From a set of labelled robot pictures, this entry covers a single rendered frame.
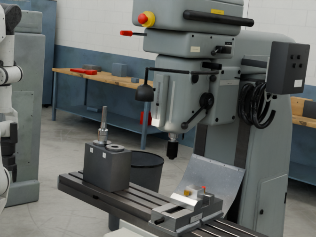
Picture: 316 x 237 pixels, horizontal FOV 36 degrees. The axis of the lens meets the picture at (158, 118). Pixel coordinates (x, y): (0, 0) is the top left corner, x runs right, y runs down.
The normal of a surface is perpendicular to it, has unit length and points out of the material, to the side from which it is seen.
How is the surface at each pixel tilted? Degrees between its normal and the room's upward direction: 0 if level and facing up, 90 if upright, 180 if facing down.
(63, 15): 90
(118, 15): 90
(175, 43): 90
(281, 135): 88
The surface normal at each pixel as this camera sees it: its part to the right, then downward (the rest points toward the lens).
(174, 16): -0.04, 0.18
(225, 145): -0.66, 0.07
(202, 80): 0.74, 0.19
